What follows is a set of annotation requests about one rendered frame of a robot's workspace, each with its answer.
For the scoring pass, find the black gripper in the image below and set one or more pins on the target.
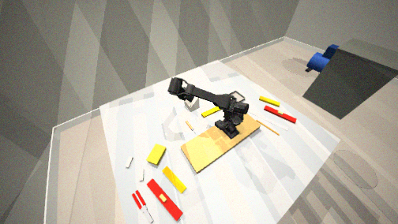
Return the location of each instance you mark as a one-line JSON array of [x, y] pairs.
[[224, 124]]

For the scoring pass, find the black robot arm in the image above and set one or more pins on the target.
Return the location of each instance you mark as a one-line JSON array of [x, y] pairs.
[[223, 101]]

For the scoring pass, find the red flat bar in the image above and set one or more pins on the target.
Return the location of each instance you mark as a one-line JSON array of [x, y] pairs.
[[165, 200], [280, 114]]

